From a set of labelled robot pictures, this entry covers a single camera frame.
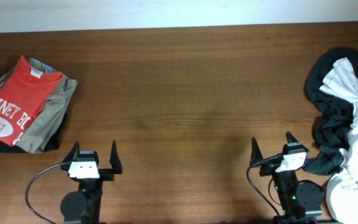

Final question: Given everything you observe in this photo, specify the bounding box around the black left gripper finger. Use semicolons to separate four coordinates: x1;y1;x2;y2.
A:
109;140;122;174
60;141;80;170

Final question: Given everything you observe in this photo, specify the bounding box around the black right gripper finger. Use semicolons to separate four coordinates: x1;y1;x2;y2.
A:
249;137;264;166
283;131;309;154

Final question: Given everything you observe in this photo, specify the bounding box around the white robot print t-shirt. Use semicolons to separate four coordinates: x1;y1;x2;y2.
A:
319;57;358;223

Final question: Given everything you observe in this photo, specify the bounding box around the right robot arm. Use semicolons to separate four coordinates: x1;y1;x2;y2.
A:
246;132;324;224

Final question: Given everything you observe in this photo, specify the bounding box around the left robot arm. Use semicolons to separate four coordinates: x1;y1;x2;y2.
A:
60;141;123;224

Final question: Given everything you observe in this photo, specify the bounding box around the folded khaki grey shirt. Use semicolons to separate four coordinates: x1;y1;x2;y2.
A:
0;58;78;154

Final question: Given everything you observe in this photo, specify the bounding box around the dark green black garment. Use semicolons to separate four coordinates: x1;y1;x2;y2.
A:
303;47;358;176

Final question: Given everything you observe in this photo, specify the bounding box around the red printed t-shirt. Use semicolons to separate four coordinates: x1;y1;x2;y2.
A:
0;57;63;146

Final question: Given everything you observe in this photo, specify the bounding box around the folded black garment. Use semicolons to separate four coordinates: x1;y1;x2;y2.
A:
0;113;68;153

